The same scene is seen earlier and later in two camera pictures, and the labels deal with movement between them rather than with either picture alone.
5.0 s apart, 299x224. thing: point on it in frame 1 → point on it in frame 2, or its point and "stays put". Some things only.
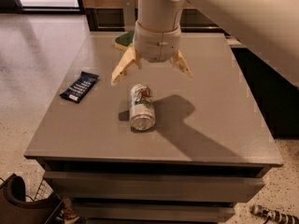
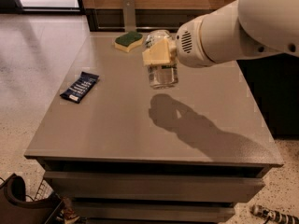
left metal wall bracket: [130, 13] stays put
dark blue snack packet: [77, 91] stays put
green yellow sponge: [124, 41] stays put
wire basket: [44, 190] stays put
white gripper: [156, 45] → [188, 47]
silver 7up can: [142, 113] → [163, 77]
